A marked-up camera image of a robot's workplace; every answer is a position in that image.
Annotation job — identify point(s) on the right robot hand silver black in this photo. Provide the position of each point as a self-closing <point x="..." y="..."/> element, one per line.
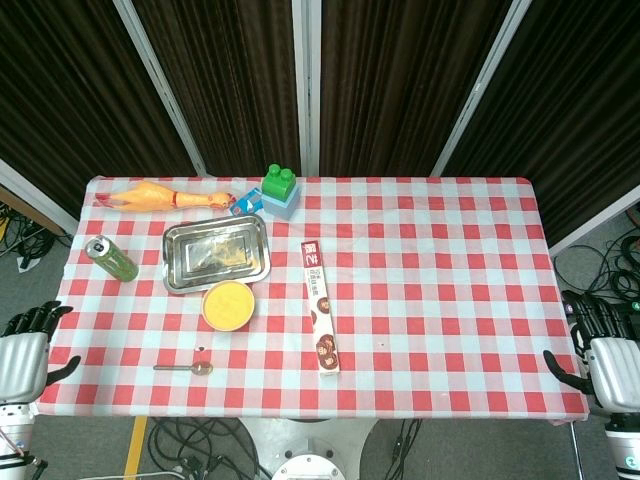
<point x="617" y="370"/>

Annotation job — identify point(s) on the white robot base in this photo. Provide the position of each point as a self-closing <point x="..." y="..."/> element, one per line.
<point x="305" y="450"/>

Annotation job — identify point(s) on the dark curtain divider panel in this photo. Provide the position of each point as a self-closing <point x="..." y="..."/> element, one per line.
<point x="65" y="100"/>
<point x="395" y="85"/>
<point x="565" y="110"/>
<point x="225" y="85"/>

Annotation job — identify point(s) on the green drink can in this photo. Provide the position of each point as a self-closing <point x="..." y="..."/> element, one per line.
<point x="117" y="265"/>

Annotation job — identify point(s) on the yellow rubber chicken toy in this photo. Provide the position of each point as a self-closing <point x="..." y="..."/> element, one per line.
<point x="150" y="196"/>

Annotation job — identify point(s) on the light blue cube block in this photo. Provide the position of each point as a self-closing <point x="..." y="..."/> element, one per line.
<point x="280" y="207"/>

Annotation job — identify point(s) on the beige bowl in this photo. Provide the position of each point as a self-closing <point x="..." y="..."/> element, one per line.
<point x="220" y="326"/>

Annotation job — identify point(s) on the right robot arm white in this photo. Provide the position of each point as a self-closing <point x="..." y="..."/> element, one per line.
<point x="625" y="445"/>

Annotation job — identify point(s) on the long baking paper box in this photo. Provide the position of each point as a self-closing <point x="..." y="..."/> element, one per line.
<point x="320" y="310"/>

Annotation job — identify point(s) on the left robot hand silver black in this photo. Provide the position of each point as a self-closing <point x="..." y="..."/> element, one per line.
<point x="22" y="365"/>

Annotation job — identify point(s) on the metal table leg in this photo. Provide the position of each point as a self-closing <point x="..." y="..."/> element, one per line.
<point x="577" y="450"/>

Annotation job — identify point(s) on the stainless steel tray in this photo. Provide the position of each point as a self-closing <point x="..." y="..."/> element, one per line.
<point x="175" y="250"/>

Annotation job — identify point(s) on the red white checkered tablecloth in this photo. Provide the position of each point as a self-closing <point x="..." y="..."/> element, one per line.
<point x="450" y="300"/>

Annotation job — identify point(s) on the metal spoon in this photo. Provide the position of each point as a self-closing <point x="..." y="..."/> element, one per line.
<point x="202" y="368"/>

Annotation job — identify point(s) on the blue snack packet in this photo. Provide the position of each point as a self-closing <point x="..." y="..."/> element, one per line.
<point x="246" y="204"/>

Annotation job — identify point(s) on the green building block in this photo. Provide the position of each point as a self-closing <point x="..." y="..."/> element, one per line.
<point x="276" y="184"/>

